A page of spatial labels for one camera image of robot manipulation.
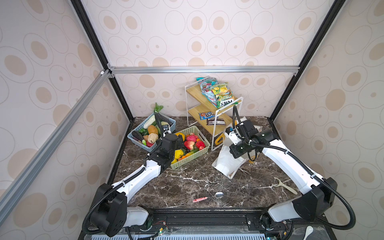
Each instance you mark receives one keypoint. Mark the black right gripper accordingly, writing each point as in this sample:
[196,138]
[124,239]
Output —
[234,153]

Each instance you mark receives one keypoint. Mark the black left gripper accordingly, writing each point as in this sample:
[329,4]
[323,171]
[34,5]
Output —
[178,145]

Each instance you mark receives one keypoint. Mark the white grocery bag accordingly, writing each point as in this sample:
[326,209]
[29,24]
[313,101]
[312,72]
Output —
[226,163]

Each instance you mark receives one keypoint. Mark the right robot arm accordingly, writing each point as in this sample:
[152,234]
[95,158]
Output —
[317,193]

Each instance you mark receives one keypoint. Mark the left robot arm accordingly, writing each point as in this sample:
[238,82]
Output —
[109,211]

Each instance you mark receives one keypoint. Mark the green yellow candy bag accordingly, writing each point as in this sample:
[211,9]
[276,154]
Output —
[222,95]

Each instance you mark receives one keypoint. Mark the colourful candy bag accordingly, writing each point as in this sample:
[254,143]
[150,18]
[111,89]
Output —
[206,85]

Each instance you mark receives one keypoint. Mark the yellow lemon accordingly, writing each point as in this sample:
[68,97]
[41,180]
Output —
[179,154]

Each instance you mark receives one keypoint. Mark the white pumpkin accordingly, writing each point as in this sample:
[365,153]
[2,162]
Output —
[152,138]

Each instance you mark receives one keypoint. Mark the pink dragon fruit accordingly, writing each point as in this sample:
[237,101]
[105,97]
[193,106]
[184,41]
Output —
[191,138]

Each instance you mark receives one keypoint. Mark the green plastic basket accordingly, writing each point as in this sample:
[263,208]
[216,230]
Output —
[201,147]

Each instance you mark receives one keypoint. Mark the blue plastic basket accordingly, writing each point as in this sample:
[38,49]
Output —
[146,134]

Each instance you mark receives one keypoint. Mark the dark purple eggplant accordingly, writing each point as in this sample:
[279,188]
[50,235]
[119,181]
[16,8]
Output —
[137,135]

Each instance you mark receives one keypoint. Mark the blue snack packet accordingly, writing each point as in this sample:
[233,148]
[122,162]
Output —
[206,115]

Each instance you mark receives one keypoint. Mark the white wooden shelf rack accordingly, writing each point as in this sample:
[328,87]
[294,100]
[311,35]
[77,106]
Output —
[217,131]

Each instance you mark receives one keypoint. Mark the purple snack packet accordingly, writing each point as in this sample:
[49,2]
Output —
[212,122]

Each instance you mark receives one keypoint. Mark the cream vegetable peeler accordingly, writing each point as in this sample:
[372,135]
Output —
[278,183]

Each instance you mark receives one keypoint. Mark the white spoon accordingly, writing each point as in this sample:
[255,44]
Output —
[308,232]

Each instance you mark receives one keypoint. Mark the pink handled spoon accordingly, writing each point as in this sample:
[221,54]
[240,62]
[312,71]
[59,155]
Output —
[217,195]

